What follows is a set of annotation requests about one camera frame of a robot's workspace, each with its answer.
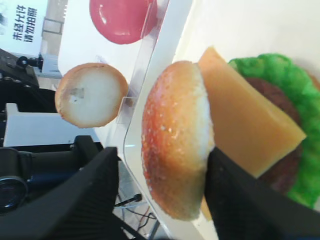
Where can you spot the standing bottom bun left rack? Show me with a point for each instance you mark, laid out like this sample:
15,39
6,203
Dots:
90,94

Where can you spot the standing tomato slice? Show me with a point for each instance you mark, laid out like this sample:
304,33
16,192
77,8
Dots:
124,22

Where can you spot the lettuce on burger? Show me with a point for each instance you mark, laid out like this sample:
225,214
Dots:
298,86

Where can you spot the black camera on stand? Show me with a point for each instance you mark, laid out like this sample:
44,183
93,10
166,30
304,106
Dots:
15,172

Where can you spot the metal tray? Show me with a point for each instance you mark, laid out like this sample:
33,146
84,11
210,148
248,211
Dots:
236,29

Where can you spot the cheese slice on burger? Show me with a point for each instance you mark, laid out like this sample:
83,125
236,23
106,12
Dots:
244,121

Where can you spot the sesame top bun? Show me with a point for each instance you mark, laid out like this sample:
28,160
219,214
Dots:
176,140

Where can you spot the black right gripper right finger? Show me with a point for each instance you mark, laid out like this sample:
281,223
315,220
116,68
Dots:
244,208

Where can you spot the meat patty on burger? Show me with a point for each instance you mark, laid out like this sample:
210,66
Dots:
282,175

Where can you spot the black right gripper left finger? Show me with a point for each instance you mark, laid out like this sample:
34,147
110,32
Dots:
79,209

